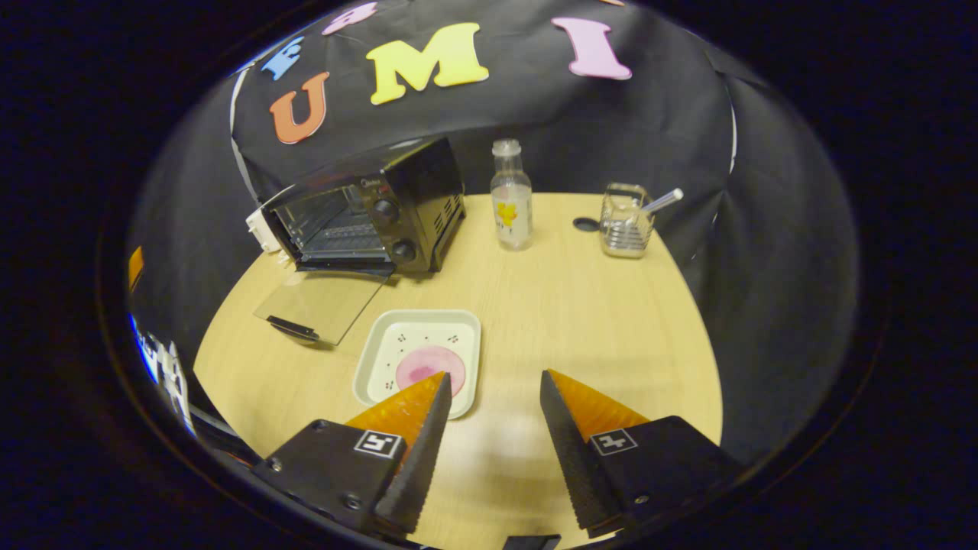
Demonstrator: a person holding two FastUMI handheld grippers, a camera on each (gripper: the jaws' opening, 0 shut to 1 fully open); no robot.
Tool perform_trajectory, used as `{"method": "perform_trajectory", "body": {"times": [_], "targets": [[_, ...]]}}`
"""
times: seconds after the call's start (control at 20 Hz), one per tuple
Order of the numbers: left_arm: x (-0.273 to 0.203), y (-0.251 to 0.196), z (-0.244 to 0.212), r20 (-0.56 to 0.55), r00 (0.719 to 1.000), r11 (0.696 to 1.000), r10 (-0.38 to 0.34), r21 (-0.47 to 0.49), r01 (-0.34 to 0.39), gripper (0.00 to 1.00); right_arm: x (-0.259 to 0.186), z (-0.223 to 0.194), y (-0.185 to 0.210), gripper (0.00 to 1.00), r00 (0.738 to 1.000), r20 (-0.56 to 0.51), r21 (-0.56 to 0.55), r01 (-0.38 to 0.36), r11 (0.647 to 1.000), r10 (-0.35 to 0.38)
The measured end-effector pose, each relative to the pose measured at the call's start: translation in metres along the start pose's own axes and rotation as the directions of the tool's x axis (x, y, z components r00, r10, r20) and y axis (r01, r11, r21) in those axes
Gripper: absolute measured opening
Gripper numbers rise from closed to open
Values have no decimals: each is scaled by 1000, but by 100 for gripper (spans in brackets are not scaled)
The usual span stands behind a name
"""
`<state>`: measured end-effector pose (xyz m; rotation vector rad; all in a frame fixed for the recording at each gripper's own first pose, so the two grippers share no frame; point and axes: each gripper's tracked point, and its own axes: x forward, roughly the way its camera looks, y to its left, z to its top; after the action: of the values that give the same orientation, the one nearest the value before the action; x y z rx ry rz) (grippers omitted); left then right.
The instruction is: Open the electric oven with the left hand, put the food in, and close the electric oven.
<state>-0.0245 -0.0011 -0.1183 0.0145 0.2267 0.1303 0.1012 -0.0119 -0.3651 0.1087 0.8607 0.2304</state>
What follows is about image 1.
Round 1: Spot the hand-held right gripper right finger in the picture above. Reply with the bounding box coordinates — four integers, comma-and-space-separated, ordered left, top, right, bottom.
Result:
539, 369, 748, 540

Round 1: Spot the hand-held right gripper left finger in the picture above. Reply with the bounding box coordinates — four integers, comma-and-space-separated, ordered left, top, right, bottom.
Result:
251, 371, 454, 535

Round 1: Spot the pink round food slice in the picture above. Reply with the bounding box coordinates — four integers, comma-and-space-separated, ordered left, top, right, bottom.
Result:
395, 345, 467, 398

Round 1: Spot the white square plate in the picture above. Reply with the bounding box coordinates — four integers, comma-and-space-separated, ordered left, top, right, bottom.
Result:
352, 309, 482, 421

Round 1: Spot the black electric oven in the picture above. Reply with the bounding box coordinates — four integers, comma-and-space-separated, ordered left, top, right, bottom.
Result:
254, 136, 467, 348

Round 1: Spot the white toaster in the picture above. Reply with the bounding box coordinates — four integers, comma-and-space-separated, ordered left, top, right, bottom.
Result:
245, 208, 280, 254

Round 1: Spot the clear glass cup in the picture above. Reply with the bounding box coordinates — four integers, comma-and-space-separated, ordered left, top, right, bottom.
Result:
598, 182, 656, 259

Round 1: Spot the clear bottle with yellow label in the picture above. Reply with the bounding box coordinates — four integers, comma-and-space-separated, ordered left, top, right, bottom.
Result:
490, 139, 534, 251

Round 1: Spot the clear straw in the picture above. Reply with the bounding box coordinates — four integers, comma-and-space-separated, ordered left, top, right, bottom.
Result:
640, 188, 685, 215

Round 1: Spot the black backdrop cloth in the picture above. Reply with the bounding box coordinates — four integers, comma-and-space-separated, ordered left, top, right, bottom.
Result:
126, 0, 860, 467

